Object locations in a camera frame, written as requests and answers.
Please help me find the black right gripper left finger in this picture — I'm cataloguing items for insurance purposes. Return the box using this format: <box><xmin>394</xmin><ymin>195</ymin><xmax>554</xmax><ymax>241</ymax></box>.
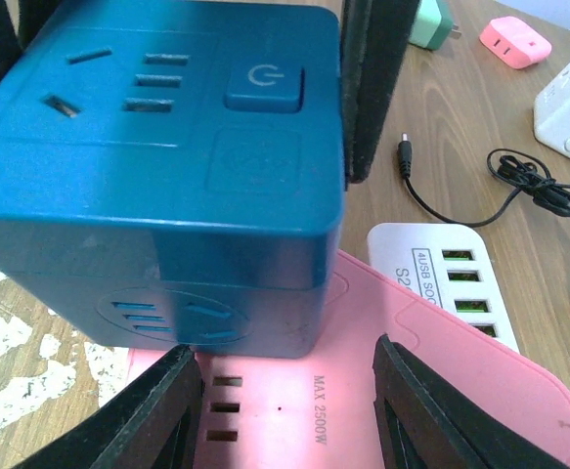
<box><xmin>17</xmin><ymin>346</ymin><xmax>202</xmax><ymax>469</ymax></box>

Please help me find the thin black adapter cable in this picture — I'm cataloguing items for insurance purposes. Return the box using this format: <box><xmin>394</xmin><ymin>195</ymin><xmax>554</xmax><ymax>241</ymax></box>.
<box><xmin>396</xmin><ymin>131</ymin><xmax>570</xmax><ymax>229</ymax></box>

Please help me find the mint green plug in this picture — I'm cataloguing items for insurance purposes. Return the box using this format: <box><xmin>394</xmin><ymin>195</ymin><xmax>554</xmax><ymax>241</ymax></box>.
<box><xmin>409</xmin><ymin>0</ymin><xmax>461</xmax><ymax>51</ymax></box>

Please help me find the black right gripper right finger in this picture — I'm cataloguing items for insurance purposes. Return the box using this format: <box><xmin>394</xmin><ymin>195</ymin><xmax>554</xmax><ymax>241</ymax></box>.
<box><xmin>373</xmin><ymin>335</ymin><xmax>566</xmax><ymax>468</ymax></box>

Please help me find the white power strip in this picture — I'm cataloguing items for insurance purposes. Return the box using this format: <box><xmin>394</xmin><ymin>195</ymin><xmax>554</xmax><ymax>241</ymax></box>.
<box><xmin>367</xmin><ymin>223</ymin><xmax>519</xmax><ymax>351</ymax></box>

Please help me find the small pink plug adapter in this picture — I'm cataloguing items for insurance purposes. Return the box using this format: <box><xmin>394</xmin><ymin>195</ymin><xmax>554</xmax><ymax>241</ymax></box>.
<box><xmin>479</xmin><ymin>16</ymin><xmax>552</xmax><ymax>69</ymax></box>

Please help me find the blue cube socket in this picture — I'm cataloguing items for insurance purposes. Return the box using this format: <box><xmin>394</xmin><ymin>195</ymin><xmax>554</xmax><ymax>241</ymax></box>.
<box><xmin>0</xmin><ymin>1</ymin><xmax>345</xmax><ymax>359</ymax></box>

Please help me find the large pink socket block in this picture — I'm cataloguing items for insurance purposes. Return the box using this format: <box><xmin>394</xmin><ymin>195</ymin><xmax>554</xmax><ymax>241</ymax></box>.
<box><xmin>125</xmin><ymin>248</ymin><xmax>570</xmax><ymax>469</ymax></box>

